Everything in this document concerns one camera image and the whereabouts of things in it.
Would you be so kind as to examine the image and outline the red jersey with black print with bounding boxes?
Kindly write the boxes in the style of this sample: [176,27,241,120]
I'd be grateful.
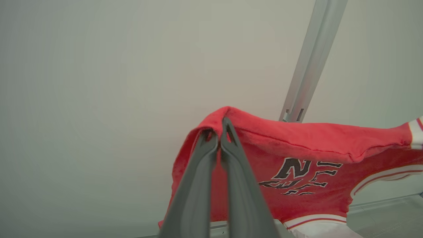
[158,106,423,238]

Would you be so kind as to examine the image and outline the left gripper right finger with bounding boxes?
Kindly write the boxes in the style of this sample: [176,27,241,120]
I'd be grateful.
[220,117,281,238]

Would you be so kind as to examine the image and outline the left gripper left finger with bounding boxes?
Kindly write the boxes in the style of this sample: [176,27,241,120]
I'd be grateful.
[159,130,219,238]

